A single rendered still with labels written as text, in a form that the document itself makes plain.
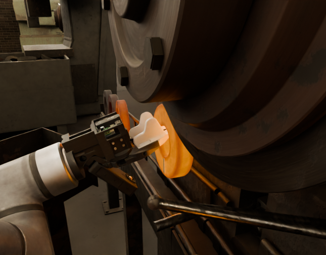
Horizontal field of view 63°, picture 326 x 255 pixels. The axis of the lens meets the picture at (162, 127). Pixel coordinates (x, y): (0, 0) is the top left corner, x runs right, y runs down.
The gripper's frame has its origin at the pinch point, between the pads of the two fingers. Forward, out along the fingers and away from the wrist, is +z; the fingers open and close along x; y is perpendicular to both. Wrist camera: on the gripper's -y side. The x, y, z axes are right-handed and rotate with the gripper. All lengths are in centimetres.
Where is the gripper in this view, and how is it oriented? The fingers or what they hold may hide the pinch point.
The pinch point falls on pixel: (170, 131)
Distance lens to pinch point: 54.7
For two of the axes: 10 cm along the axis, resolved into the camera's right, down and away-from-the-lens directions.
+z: 9.1, -3.8, 1.9
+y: -2.6, -8.6, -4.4
